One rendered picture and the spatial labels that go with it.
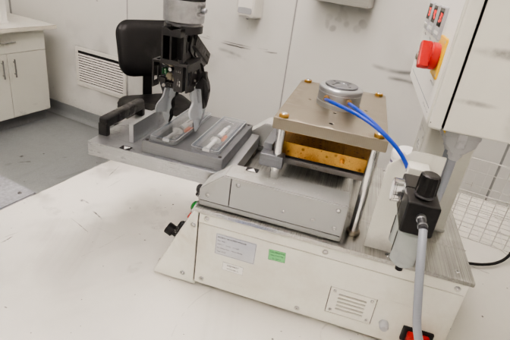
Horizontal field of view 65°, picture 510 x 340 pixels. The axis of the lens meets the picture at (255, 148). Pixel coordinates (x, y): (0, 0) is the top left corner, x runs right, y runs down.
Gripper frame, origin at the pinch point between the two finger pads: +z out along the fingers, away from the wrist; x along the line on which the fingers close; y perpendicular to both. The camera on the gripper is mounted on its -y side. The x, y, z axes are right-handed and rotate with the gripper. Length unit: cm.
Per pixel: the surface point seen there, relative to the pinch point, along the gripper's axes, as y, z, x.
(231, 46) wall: -163, 16, -44
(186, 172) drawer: 10.8, 5.4, 6.0
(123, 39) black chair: -135, 18, -100
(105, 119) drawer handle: 7.2, 0.3, -13.6
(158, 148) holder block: 9.8, 2.3, -0.3
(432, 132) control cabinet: 4.6, -10.2, 46.4
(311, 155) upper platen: 10.0, -3.6, 28.2
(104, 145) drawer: 10.8, 4.0, -11.4
